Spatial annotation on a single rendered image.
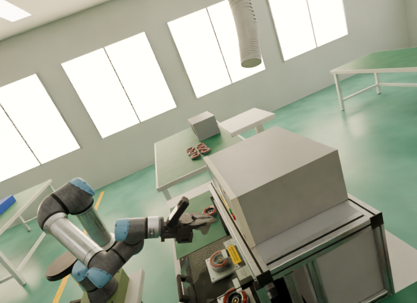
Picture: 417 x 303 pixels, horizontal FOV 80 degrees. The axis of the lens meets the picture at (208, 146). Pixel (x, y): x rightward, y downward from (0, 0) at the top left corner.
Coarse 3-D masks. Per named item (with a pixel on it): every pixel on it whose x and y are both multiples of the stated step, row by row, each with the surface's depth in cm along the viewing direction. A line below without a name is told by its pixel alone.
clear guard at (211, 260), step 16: (224, 240) 99; (192, 256) 97; (208, 256) 94; (224, 256) 91; (240, 256) 88; (192, 272) 90; (208, 272) 87; (224, 272) 85; (240, 272) 82; (192, 288) 84; (208, 288) 81; (224, 288) 79
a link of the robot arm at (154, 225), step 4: (156, 216) 90; (148, 220) 87; (152, 220) 87; (156, 220) 87; (148, 224) 86; (152, 224) 86; (156, 224) 86; (160, 224) 87; (148, 228) 85; (152, 228) 86; (156, 228) 86; (160, 228) 87; (148, 232) 85; (152, 232) 85; (156, 232) 86; (160, 232) 87; (148, 236) 86; (152, 236) 86; (156, 236) 87
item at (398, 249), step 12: (192, 192) 213; (168, 204) 210; (168, 216) 193; (396, 240) 106; (396, 252) 102; (408, 252) 100; (396, 264) 98; (408, 264) 96; (396, 276) 94; (408, 276) 92; (396, 288) 90
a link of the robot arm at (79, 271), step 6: (78, 264) 124; (72, 270) 122; (78, 270) 120; (84, 270) 119; (78, 276) 119; (84, 276) 119; (78, 282) 121; (84, 282) 120; (90, 282) 121; (84, 288) 123; (90, 288) 122
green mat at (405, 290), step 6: (408, 288) 88; (414, 288) 88; (396, 294) 88; (402, 294) 87; (408, 294) 87; (414, 294) 86; (384, 300) 88; (390, 300) 87; (396, 300) 86; (402, 300) 86; (408, 300) 85; (414, 300) 85
